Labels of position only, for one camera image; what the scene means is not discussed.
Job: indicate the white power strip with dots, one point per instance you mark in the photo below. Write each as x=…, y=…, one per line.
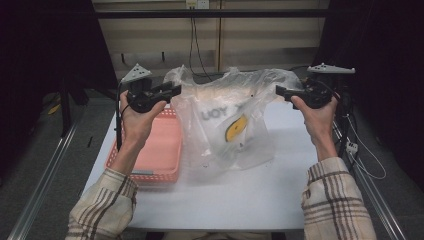
x=351, y=146

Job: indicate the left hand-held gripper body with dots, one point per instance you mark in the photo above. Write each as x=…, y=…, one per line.
x=141, y=100

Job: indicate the person's left hand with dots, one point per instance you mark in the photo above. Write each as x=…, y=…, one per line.
x=138, y=126

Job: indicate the pink perforated plastic basket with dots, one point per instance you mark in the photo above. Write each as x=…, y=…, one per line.
x=163, y=146

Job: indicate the black metal stand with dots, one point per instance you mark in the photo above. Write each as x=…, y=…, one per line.
x=66, y=106

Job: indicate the clear smiley plastic bag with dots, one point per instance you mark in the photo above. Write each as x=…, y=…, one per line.
x=213, y=140

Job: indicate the white wall socket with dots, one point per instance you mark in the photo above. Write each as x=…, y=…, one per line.
x=198, y=3

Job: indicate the aluminium floor rail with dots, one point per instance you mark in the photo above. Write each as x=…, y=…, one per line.
x=376, y=200
x=40, y=186

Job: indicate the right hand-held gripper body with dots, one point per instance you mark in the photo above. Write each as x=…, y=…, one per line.
x=316, y=93

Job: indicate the black horizontal frame bar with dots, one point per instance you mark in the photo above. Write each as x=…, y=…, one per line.
x=213, y=13

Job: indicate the person's right hand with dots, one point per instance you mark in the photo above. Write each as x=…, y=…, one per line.
x=320, y=123

